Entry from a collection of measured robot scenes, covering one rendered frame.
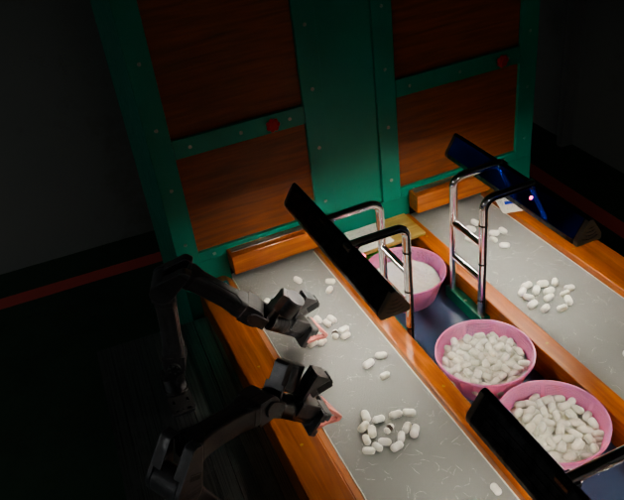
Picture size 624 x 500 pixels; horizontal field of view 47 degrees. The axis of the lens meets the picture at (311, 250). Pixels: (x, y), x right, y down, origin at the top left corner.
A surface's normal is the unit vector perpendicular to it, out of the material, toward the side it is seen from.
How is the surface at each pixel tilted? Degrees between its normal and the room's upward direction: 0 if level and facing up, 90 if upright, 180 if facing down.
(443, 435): 0
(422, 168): 90
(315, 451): 0
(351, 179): 90
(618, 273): 0
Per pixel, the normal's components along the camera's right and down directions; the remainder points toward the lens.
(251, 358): -0.11, -0.83
